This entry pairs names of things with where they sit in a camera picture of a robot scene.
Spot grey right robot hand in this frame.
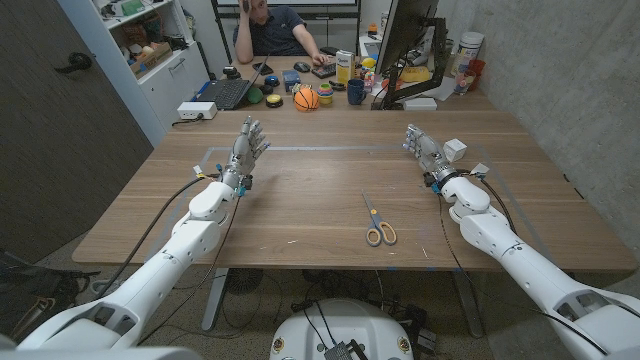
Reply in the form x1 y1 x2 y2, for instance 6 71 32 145
402 123 459 188

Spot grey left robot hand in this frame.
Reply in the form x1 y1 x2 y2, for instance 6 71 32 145
221 115 271 191

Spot small white cube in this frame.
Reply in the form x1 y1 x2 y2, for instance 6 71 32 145
443 138 468 163

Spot flat white box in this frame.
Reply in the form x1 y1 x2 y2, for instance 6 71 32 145
402 97 439 112

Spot white power box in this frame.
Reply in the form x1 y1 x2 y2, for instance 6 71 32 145
176 101 219 121

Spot black laptop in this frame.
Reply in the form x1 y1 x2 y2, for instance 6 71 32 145
195 55 270 111

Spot clear plastic cup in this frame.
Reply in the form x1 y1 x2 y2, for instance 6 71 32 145
453 69 477 97

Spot yellow bowl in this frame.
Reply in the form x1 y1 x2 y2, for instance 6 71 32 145
399 65 432 84

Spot small orange basketball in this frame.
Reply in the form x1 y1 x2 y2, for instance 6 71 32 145
293 88 320 113

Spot blue box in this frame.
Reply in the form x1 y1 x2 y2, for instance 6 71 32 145
281 69 303 93

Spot dark blue mug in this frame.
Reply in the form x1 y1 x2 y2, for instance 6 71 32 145
346 78 368 106

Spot red cup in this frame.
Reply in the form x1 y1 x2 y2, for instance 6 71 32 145
466 58 487 92

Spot white shelf cabinet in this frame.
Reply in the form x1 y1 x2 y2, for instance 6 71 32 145
57 0 211 147

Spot white canister with label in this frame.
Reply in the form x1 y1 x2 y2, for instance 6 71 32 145
450 31 486 78

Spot black keypad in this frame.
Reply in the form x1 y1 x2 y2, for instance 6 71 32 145
310 62 338 80

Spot yellow white carton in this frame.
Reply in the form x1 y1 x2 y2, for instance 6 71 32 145
335 49 357 86

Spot person in dark polo shirt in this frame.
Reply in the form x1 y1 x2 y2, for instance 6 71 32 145
232 0 331 67

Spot black computer monitor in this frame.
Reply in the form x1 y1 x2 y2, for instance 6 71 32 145
375 0 441 76

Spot cardboard box with items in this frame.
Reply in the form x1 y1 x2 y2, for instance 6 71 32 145
128 41 174 80

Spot grey metal table leg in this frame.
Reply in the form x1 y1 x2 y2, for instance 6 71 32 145
201 267 231 332
451 269 485 340

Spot white robot torso base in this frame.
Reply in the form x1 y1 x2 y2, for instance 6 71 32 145
269 298 416 360

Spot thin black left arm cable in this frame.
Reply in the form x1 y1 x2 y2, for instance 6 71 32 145
137 192 243 347

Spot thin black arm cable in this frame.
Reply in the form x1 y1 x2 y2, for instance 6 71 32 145
137 192 243 347
437 194 610 356

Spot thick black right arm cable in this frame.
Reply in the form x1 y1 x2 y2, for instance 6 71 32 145
459 169 518 235

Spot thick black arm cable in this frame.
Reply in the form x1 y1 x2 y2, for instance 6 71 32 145
459 169 518 235
93 173 222 299

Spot scissors with yellow grey handles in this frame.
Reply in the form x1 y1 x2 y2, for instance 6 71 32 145
361 189 398 248

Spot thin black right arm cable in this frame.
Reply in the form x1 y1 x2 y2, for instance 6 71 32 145
437 194 610 356

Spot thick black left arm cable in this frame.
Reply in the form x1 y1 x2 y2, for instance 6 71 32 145
93 173 222 299

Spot black door handle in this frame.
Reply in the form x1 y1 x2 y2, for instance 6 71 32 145
54 52 93 75

